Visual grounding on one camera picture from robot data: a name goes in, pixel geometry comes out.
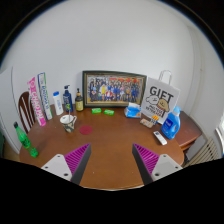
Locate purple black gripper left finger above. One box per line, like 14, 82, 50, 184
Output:
42, 144, 91, 185

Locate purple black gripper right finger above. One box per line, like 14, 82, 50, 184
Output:
132, 143, 182, 185

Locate green plastic bottle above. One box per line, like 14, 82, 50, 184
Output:
13, 122, 38, 158

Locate white remote control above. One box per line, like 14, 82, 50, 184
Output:
153, 131, 167, 145

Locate red round coaster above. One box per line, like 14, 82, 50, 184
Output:
79, 125, 92, 135

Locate blue detergent bottle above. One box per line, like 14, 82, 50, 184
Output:
161, 106, 181, 139

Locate small snack packet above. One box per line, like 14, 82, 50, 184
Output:
140, 115, 159, 128

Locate patterned paper cup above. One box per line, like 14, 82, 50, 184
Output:
60, 115, 77, 133

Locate white radiator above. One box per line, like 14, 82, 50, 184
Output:
184, 138, 219, 168

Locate blue tissue pack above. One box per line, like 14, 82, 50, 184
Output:
124, 103, 141, 118

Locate left green soap bar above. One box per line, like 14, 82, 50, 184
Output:
92, 108, 102, 114

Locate green soap bar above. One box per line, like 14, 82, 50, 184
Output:
92, 108, 102, 114
104, 109, 114, 116

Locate spoon in cup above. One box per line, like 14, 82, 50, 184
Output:
68, 105, 71, 123

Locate blue pump shampoo bottle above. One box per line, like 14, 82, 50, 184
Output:
63, 85, 73, 112

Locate dark amber pump bottle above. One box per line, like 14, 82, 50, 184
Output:
75, 88, 84, 112

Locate right green soap bar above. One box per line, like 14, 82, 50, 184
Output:
104, 109, 114, 116

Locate white gift paper bag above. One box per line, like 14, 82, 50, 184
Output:
141, 70, 180, 124

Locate brown wooden chair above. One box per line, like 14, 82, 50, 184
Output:
18, 91, 35, 133

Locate white lotion bottle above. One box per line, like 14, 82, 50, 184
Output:
53, 91, 63, 115

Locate framed group photo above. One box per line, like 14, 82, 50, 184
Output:
82, 70, 147, 107

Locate white blue shuttlecock tube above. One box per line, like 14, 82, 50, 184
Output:
37, 73, 53, 120

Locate pink shuttlecock tube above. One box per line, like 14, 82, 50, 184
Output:
27, 78, 46, 127

